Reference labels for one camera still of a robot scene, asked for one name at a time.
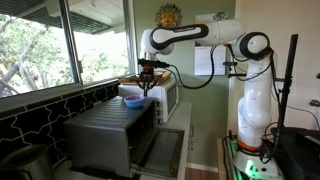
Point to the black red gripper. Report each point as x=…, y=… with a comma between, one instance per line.
x=147, y=72

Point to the purple plastic bowl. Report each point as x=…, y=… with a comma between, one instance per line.
x=134, y=97

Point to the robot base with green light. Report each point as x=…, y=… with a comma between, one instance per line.
x=256, y=168

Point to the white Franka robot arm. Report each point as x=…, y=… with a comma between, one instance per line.
x=255, y=110

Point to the wooden bowl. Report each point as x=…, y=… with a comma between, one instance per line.
x=159, y=74

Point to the blue plastic bowl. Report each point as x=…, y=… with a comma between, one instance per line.
x=134, y=104

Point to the glass toaster oven door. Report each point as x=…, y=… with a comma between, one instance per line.
x=163, y=150

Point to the silver toaster oven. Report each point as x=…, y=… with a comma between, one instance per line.
x=100, y=136

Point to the wooden serving tray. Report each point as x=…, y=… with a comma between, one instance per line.
x=128, y=81

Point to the white microwave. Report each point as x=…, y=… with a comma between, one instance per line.
x=166, y=96

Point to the black clamp bar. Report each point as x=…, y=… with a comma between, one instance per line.
x=235, y=75

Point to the black upright pole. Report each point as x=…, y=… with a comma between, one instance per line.
x=287, y=80

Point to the metal pot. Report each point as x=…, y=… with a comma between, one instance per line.
x=25, y=163

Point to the black equipment box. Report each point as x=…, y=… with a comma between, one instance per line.
x=296, y=153

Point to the metal door knob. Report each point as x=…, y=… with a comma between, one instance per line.
x=314, y=102

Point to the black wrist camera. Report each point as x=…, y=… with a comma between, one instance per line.
x=151, y=62

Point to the white wall calendar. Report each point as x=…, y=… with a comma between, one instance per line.
x=203, y=61

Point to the colourful sun wall ornament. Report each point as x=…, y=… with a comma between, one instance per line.
x=168, y=15

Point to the grey window frame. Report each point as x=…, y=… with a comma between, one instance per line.
x=71, y=50

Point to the landscape wall picture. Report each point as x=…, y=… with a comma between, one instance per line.
x=213, y=15

